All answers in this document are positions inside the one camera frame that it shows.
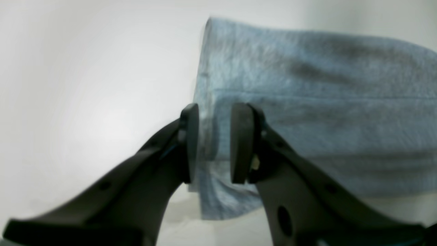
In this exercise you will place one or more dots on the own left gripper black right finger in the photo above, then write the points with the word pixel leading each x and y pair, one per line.
pixel 304 206

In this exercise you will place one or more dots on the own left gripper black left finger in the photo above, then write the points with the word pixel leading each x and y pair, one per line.
pixel 126 206

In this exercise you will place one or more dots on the grey T-shirt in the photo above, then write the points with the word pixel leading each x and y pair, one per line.
pixel 363 109

